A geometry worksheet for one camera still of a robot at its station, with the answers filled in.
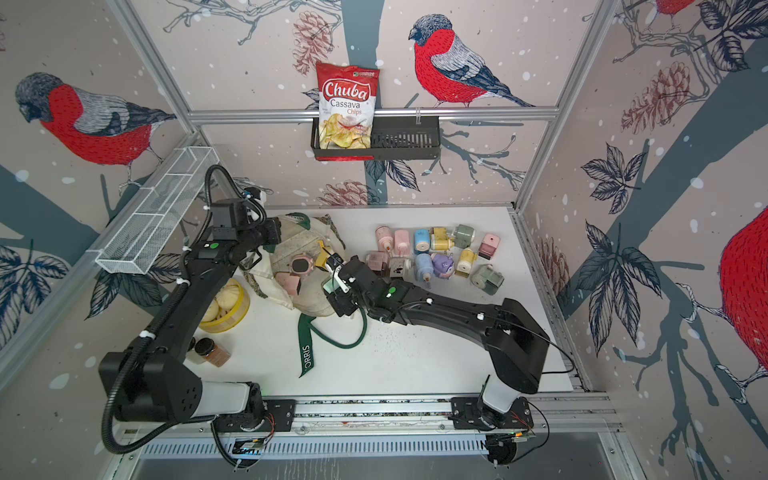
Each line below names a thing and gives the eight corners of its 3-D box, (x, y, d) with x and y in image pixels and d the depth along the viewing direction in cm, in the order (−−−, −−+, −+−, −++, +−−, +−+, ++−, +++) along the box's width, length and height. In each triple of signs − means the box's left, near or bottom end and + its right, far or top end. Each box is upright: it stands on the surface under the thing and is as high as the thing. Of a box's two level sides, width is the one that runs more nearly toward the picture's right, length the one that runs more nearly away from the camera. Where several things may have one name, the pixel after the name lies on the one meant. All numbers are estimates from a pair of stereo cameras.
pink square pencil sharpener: (476, 255, 105) (479, 246, 101) (483, 239, 110) (486, 231, 106) (491, 261, 103) (495, 253, 99) (498, 245, 108) (502, 237, 104)
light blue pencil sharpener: (416, 285, 98) (417, 275, 93) (414, 263, 103) (415, 253, 99) (432, 285, 98) (434, 275, 93) (429, 263, 103) (431, 253, 99)
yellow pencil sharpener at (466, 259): (451, 273, 102) (454, 261, 96) (459, 258, 106) (463, 245, 101) (466, 280, 100) (470, 268, 95) (474, 264, 104) (478, 252, 99)
